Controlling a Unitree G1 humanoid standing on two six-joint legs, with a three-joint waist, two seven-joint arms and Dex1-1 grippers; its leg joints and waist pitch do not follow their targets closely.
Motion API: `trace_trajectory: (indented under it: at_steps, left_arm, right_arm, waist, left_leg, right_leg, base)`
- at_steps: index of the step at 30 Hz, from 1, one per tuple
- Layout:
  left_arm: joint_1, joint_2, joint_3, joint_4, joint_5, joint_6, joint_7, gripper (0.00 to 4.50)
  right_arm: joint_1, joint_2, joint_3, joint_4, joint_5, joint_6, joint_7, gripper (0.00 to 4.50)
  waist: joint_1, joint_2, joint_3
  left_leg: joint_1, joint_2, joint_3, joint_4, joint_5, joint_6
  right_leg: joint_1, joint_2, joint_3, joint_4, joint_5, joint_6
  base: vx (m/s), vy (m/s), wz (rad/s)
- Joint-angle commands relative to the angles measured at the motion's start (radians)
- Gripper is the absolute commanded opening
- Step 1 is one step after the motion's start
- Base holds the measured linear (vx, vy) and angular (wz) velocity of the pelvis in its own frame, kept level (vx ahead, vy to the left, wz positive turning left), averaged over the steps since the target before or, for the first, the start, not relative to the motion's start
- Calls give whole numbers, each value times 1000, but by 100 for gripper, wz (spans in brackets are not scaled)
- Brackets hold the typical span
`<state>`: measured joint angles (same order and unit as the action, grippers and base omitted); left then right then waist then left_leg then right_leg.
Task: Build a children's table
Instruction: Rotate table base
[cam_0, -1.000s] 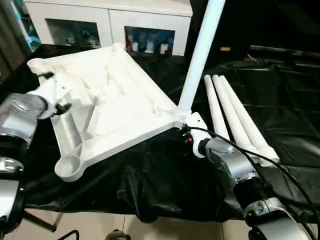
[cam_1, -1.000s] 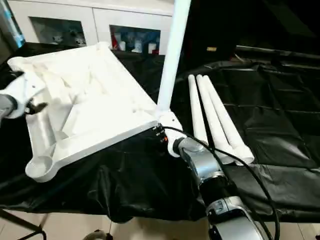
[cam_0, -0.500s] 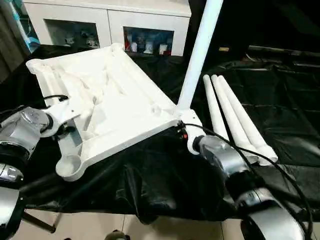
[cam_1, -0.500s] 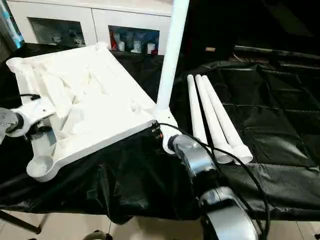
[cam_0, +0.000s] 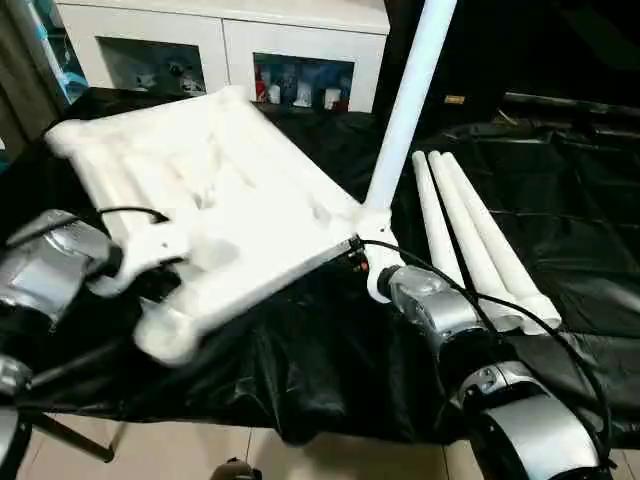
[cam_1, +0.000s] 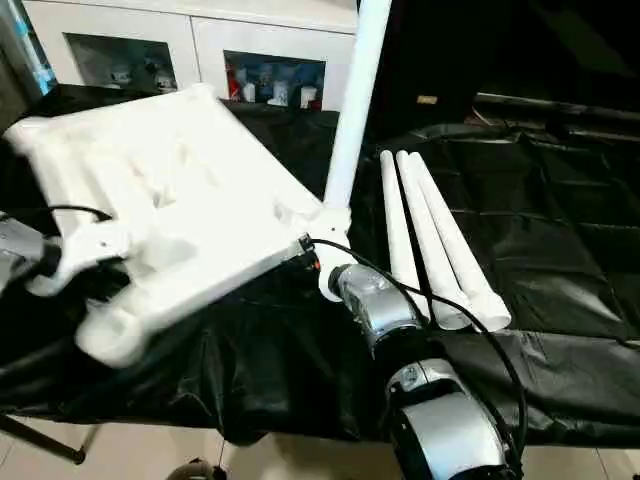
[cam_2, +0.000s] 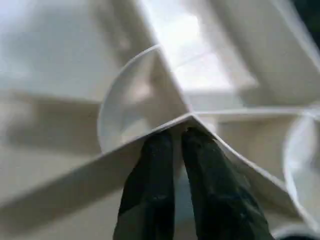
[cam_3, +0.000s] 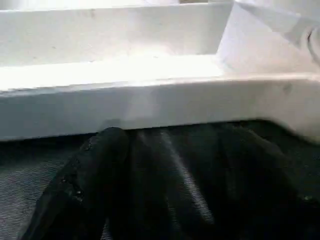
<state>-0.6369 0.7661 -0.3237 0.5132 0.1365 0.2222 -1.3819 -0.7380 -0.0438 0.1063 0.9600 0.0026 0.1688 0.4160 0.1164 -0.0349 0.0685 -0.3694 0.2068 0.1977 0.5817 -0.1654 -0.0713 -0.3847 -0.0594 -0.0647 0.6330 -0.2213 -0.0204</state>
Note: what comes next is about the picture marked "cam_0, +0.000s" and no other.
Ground white plastic table leg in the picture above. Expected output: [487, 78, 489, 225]
[440, 152, 563, 333]
[412, 150, 466, 291]
[362, 0, 458, 216]
[428, 150, 526, 331]

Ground white plastic table top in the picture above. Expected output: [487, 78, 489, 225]
[45, 88, 389, 366]

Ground black table mat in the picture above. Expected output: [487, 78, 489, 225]
[0, 88, 640, 446]

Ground teal plastic object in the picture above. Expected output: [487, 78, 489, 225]
[30, 0, 91, 101]

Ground grey curtain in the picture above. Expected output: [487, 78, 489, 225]
[0, 10, 61, 141]

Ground white glass-door cabinet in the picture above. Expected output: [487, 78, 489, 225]
[55, 0, 391, 113]

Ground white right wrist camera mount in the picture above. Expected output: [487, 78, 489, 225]
[365, 255, 403, 304]

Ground black metal table frame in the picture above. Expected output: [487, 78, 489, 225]
[20, 340, 123, 463]

